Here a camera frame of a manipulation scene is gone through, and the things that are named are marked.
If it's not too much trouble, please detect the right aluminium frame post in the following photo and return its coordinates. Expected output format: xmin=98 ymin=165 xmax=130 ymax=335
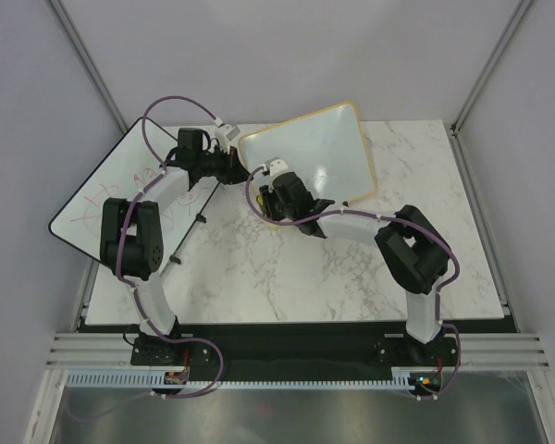
xmin=448 ymin=0 xmax=537 ymax=135

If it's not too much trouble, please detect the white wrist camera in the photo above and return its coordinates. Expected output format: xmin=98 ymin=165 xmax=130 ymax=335
xmin=262 ymin=157 xmax=290 ymax=177
xmin=214 ymin=123 xmax=241 ymax=153

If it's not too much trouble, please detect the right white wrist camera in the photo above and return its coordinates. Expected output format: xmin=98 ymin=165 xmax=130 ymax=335
xmin=262 ymin=157 xmax=290 ymax=177

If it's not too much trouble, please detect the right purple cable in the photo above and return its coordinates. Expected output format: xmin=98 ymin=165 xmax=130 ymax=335
xmin=244 ymin=168 xmax=466 ymax=401

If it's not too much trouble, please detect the yellow framed whiteboard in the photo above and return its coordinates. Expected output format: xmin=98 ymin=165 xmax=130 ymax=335
xmin=238 ymin=102 xmax=376 ymax=227

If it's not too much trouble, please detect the black framed whiteboard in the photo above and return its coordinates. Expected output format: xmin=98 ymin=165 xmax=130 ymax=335
xmin=48 ymin=120 xmax=217 ymax=269

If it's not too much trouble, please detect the aluminium frame post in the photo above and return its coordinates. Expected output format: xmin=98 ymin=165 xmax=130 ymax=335
xmin=45 ymin=0 xmax=129 ymax=133
xmin=448 ymin=0 xmax=537 ymax=135

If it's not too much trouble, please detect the aluminium rail front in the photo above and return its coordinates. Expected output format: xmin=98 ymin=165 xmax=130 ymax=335
xmin=46 ymin=333 xmax=549 ymax=372

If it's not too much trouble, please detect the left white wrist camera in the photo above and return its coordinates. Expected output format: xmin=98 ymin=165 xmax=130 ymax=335
xmin=214 ymin=123 xmax=241 ymax=153

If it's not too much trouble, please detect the left aluminium frame post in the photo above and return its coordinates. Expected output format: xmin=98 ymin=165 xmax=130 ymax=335
xmin=45 ymin=0 xmax=129 ymax=133

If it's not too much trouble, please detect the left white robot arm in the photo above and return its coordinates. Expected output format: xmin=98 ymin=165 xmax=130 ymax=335
xmin=100 ymin=124 xmax=248 ymax=364

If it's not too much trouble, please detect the purple cable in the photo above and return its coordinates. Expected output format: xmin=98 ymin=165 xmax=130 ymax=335
xmin=244 ymin=168 xmax=466 ymax=401
xmin=67 ymin=95 xmax=227 ymax=422

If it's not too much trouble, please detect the white slotted cable duct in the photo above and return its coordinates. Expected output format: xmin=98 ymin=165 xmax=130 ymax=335
xmin=65 ymin=368 xmax=439 ymax=390

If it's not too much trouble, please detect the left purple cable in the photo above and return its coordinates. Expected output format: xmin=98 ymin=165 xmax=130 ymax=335
xmin=67 ymin=95 xmax=227 ymax=422

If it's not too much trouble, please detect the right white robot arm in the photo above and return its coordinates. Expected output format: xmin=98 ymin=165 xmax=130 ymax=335
xmin=258 ymin=172 xmax=450 ymax=364

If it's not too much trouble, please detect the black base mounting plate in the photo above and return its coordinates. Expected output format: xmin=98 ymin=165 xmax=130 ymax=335
xmin=130 ymin=321 xmax=459 ymax=380

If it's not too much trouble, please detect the black stand foot large board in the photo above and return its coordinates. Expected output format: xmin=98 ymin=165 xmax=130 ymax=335
xmin=169 ymin=255 xmax=182 ymax=265

